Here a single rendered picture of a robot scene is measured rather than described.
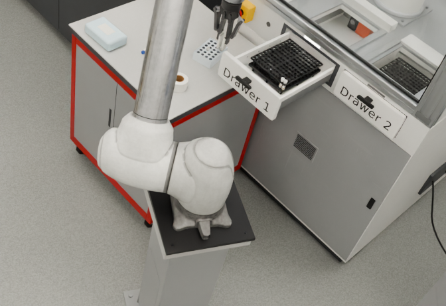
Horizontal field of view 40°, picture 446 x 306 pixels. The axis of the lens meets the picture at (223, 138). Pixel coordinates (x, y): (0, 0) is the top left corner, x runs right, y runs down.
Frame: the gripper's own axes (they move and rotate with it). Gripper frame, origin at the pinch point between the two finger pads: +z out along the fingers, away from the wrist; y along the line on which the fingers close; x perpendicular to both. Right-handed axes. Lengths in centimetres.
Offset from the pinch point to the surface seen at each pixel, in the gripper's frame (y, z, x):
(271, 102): 33.3, -5.3, -22.5
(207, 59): -0.5, 3.9, -9.0
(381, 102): 65, -9, 2
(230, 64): 12.7, -6.5, -17.1
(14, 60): -117, 84, 4
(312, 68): 36.7, -6.3, 3.8
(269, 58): 20.3, -3.4, 0.7
